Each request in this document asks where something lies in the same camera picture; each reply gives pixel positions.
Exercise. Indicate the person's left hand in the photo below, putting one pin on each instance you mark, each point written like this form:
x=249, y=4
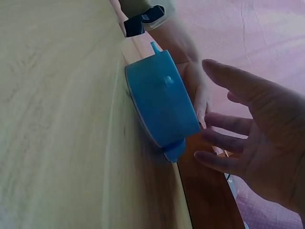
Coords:
x=181, y=52

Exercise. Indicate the blue round lidded container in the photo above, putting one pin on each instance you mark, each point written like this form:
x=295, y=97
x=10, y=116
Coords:
x=159, y=100

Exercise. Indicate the person's right hand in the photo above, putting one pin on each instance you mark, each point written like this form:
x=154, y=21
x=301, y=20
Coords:
x=274, y=143

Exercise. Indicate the black wrist band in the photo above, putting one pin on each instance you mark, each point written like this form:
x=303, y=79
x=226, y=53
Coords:
x=140, y=23

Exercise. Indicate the person's left fingers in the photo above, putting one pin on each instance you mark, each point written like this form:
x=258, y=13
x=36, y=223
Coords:
x=201, y=95

